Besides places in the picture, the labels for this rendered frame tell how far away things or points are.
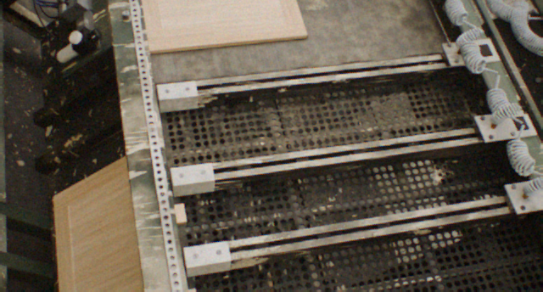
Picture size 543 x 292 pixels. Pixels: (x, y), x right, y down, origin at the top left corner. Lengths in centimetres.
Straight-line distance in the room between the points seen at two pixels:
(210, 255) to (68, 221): 81
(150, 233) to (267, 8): 99
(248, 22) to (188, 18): 21
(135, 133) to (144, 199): 23
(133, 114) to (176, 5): 52
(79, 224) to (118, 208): 19
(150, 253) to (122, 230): 45
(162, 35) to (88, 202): 66
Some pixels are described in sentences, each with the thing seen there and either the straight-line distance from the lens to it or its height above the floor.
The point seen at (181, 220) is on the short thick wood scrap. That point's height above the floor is 90.
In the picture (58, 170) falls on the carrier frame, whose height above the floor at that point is 26.
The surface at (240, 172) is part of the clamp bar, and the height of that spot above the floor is 109.
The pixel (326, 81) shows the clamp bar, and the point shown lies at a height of 136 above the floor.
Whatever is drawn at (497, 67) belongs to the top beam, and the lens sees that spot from 249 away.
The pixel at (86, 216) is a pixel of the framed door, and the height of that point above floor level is 40.
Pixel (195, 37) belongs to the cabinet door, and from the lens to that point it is 242.
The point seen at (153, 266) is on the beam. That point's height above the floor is 84.
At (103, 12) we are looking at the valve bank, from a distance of 250.
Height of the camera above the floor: 193
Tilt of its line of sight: 20 degrees down
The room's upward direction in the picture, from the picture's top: 63 degrees clockwise
